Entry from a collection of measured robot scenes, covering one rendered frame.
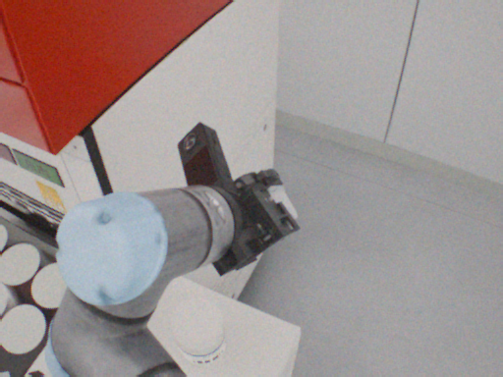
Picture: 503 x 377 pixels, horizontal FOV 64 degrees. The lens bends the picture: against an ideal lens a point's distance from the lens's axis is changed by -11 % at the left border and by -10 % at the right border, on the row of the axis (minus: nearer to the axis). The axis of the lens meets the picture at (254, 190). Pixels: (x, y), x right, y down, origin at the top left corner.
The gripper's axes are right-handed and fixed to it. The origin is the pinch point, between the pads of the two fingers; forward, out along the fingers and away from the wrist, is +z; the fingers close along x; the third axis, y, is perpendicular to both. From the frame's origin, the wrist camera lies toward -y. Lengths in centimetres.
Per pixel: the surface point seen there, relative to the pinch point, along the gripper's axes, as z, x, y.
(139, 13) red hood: -7.0, 1.6, -30.9
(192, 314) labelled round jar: -8.2, -16.4, 8.1
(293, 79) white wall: 156, -17, -66
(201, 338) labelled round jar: -9.8, -15.9, 11.4
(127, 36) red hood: -8.1, -1.5, -28.6
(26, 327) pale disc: -10, -50, -6
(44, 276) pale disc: -2.5, -47.7, -13.9
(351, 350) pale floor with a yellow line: 100, -49, 49
